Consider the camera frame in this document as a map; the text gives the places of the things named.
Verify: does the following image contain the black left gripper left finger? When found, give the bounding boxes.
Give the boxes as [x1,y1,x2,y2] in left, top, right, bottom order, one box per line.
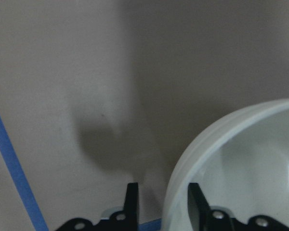
[123,182,139,225]

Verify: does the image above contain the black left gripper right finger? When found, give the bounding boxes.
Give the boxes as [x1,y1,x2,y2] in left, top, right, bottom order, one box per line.
[187,183,210,231]

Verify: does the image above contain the white ceramic bowl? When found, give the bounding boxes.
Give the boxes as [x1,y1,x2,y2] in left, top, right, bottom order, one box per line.
[161,99,289,231]

